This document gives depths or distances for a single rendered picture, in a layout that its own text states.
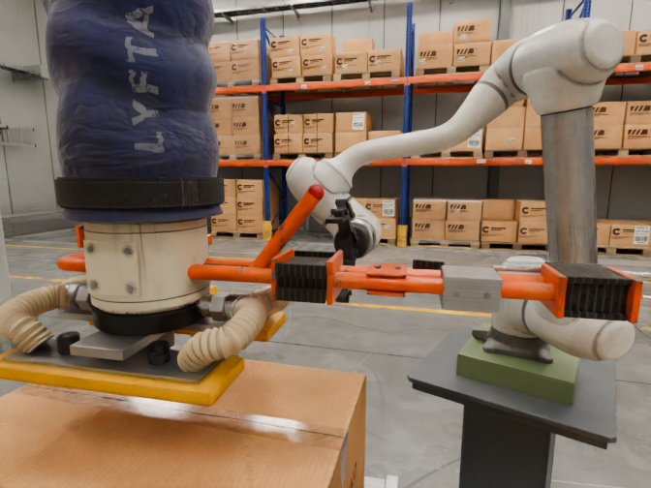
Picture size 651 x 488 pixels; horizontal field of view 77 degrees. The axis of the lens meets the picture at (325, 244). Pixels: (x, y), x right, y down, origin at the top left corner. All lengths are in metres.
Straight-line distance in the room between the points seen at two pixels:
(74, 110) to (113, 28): 0.11
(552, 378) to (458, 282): 0.74
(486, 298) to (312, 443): 0.32
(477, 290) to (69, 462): 0.58
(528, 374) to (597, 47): 0.78
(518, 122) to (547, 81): 6.83
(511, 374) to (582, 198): 0.50
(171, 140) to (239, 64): 8.17
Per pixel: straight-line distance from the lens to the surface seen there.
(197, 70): 0.61
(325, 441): 0.65
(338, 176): 0.99
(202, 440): 0.68
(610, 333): 1.09
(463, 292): 0.53
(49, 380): 0.65
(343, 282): 0.54
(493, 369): 1.26
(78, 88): 0.60
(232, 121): 8.63
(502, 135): 7.77
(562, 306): 0.55
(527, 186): 9.15
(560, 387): 1.25
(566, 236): 1.07
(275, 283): 0.55
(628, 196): 9.66
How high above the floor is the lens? 1.33
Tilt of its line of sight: 10 degrees down
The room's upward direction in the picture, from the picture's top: straight up
